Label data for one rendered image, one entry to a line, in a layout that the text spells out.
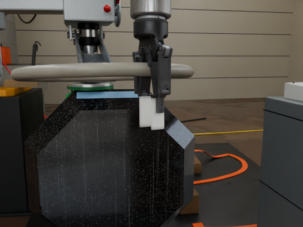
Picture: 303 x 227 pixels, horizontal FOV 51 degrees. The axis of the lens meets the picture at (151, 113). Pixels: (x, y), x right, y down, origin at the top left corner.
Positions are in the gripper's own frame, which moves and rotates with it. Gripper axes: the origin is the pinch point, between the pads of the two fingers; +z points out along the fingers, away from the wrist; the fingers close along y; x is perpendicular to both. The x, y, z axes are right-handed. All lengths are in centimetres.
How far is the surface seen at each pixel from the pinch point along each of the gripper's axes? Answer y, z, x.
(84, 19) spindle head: 75, -35, -11
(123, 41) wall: 557, -100, -257
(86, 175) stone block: 76, 35, -10
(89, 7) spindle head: 74, -40, -13
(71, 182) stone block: 79, 37, -4
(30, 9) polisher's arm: 151, -54, -2
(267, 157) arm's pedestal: 34, 27, -80
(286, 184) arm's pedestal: 21, 35, -76
